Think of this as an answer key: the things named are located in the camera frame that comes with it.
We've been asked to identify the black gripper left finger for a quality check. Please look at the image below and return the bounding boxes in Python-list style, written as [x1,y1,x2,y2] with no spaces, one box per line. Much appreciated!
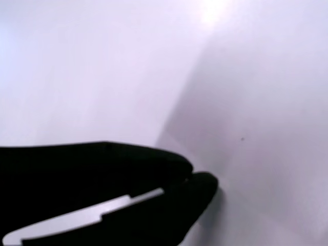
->
[0,141,194,242]

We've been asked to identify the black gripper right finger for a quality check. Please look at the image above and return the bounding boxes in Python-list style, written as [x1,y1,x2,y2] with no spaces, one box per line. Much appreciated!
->
[22,172,219,246]

